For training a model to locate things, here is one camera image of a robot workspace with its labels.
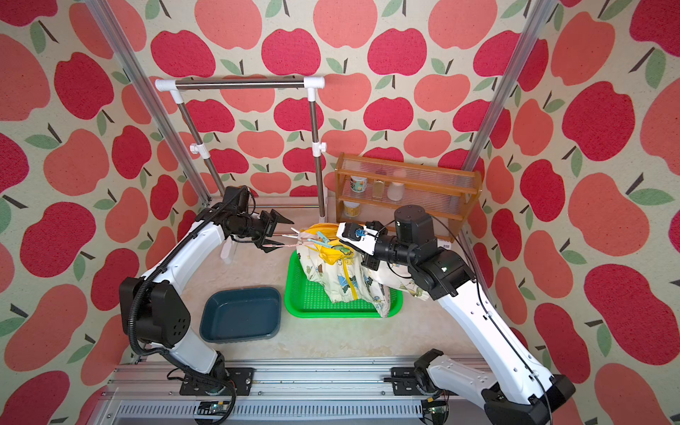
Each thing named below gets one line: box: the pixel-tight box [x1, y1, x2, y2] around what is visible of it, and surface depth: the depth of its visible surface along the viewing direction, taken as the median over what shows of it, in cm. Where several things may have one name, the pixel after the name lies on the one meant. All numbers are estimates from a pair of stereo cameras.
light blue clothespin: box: [306, 231, 333, 249], surface depth 67 cm
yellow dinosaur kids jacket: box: [296, 223, 431, 318], surface depth 83 cm
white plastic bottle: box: [386, 181, 406, 201], surface depth 102 cm
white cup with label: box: [350, 175, 368, 194], surface depth 103 cm
